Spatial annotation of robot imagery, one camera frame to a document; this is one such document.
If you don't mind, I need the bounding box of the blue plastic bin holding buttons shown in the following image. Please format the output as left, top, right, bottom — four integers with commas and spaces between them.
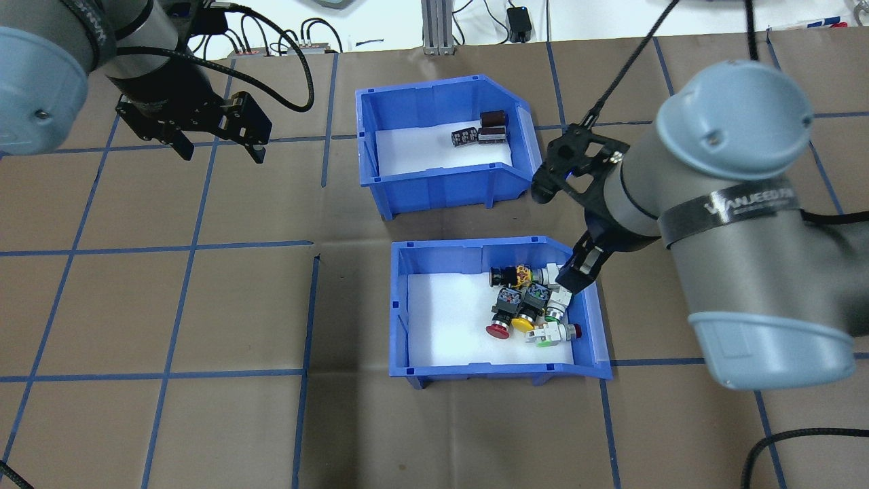
388, 236, 613, 389

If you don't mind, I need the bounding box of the blue plastic bin holding capacitors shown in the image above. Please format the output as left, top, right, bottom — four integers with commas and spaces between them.
355, 73, 544, 221

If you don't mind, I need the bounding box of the green lens white push button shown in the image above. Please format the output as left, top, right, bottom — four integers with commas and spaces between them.
526, 323, 568, 348

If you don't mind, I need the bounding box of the black and orange push button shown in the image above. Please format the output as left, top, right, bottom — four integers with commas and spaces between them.
489, 265, 537, 289

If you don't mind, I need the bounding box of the red mushroom push button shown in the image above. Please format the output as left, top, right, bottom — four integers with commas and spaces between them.
485, 287, 523, 340

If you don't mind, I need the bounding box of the white foam liner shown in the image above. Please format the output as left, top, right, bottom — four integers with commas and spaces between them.
375, 126, 513, 176
406, 272, 574, 366

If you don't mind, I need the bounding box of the black power adapter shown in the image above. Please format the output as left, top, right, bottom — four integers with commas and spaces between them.
507, 5, 535, 43

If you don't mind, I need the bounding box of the green push button silver ring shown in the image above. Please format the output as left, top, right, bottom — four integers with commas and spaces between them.
543, 289, 573, 324

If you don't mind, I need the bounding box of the yellow push button switch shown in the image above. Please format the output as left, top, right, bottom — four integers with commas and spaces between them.
511, 285, 552, 333

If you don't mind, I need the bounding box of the black cable with silver plug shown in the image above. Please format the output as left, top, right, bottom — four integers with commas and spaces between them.
275, 17, 344, 56
227, 14, 274, 57

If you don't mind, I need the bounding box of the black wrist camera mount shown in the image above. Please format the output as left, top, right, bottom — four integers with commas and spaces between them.
532, 122, 630, 206

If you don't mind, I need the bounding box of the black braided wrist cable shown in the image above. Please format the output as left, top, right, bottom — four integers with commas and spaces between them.
585, 0, 680, 133
112, 2, 316, 114

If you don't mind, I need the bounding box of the black arm strap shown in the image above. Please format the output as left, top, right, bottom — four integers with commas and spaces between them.
660, 180, 802, 250

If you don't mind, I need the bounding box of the aluminium extrusion post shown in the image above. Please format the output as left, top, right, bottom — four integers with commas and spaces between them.
421, 0, 454, 56

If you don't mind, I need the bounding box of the black power adapter cable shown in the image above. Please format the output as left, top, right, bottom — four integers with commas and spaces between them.
449, 0, 517, 43

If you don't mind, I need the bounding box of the thick black braided cable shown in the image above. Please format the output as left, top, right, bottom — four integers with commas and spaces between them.
740, 426, 869, 489

